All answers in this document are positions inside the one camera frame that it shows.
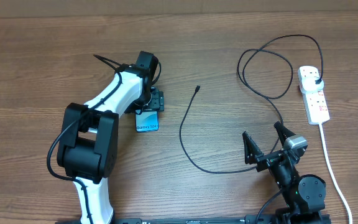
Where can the white power strip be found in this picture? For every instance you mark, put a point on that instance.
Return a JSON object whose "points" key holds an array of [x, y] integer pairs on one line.
{"points": [[315, 103]]}

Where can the Samsung Galaxy smartphone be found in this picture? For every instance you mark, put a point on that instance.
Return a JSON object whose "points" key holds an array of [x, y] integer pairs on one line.
{"points": [[146, 122]]}

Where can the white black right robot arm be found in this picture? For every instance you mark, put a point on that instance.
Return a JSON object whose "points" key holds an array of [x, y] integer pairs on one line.
{"points": [[303, 194]]}

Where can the white charger plug adapter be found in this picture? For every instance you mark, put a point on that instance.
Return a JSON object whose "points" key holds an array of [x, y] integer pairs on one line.
{"points": [[311, 84]]}

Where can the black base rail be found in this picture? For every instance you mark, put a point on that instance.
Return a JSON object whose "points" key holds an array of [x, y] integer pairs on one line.
{"points": [[191, 221]]}

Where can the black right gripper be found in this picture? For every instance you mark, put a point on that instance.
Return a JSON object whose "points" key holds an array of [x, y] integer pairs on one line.
{"points": [[252, 154]]}

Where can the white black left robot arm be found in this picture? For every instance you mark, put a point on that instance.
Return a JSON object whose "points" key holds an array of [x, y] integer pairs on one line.
{"points": [[85, 151]]}

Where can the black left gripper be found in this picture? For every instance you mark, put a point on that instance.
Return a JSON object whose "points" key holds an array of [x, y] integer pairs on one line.
{"points": [[156, 104]]}

